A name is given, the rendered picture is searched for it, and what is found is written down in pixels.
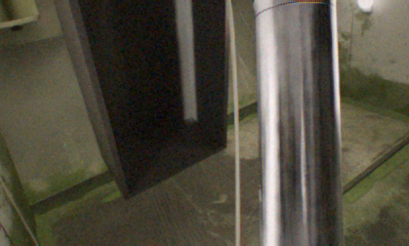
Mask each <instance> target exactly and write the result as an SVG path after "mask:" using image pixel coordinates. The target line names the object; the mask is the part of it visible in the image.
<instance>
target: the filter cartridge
mask: <svg viewBox="0 0 409 246"><path fill-rule="evenodd" d="M40 19H41V18H40V15H38V11H37V9H36V4H35V2H34V0H0V28H3V27H11V30H12V31H16V32H17V34H18V37H19V39H20V34H19V32H18V30H22V28H21V26H18V24H23V23H28V22H31V21H38V20H40Z"/></svg>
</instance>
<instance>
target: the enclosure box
mask: <svg viewBox="0 0 409 246"><path fill-rule="evenodd" d="M53 2H54V7H55V9H56V14H57V16H58V18H59V24H60V26H61V32H62V34H63V36H64V41H65V44H66V46H67V50H68V52H69V54H70V59H71V62H72V64H73V69H74V71H75V74H76V78H77V81H78V83H79V88H80V91H81V93H82V97H83V100H84V102H85V106H86V109H87V111H88V116H89V118H90V120H91V125H92V128H93V130H94V135H95V137H96V139H97V145H98V147H99V149H100V151H101V156H102V159H103V161H104V163H105V164H106V167H107V168H108V170H109V173H110V174H111V176H112V177H113V178H114V180H115V182H116V185H118V187H119V190H120V191H121V193H122V195H123V197H124V198H125V200H128V199H129V198H132V197H134V196H135V195H138V194H139V193H141V192H142V191H145V190H147V189H148V188H151V187H153V186H154V185H157V184H159V183H162V182H163V181H165V180H167V179H169V178H170V177H173V176H175V175H176V174H178V173H180V172H181V171H182V170H185V169H187V168H188V167H191V166H193V165H194V164H197V163H198V162H200V161H203V160H204V159H206V158H207V157H211V155H213V154H216V153H217V152H219V151H222V150H224V149H225V148H226V133H227V107H228V80H229V16H228V10H227V5H226V0H53Z"/></svg>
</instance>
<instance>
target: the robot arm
mask: <svg viewBox="0 0 409 246"><path fill-rule="evenodd" d="M251 1H253V6H254V9H255V25H256V58H257V91H258V157H259V190H260V223H261V246H344V206H343V186H342V145H341V124H340V104H339V62H338V41H337V20H336V0H251Z"/></svg>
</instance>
